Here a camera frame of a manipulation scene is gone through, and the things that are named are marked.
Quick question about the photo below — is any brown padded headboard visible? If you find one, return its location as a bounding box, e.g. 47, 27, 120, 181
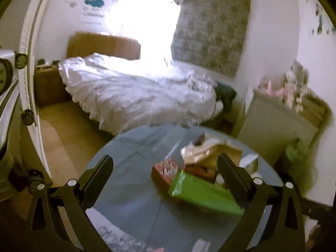
66, 31, 141, 60

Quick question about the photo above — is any green gum box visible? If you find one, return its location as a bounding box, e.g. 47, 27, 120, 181
169, 171, 244, 216

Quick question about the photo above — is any grey plush toy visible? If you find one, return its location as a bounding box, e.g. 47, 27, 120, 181
285, 60, 309, 109

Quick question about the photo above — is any dark green clothing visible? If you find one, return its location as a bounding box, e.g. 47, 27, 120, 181
215, 82, 237, 113

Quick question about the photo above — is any pink plush toy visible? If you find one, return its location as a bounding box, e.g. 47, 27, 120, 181
257, 75, 287, 97

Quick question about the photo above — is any white cabinet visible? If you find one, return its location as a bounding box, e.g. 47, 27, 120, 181
232, 87, 318, 165

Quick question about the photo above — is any white ruffled duvet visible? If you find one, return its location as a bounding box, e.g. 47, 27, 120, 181
58, 53, 223, 135

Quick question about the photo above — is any white paper bag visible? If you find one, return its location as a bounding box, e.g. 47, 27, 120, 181
181, 133, 243, 171

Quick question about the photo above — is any white door frame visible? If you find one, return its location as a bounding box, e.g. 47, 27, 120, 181
19, 0, 52, 183

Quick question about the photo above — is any red snack box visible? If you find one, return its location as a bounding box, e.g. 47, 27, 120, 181
151, 158, 181, 192

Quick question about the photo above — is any floral roman blind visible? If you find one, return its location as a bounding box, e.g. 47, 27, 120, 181
171, 0, 251, 77

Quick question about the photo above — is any silver suitcase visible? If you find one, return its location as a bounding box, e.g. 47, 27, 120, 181
1, 48, 27, 201

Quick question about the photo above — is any wooden nightstand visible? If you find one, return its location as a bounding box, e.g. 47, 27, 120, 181
34, 65, 70, 108

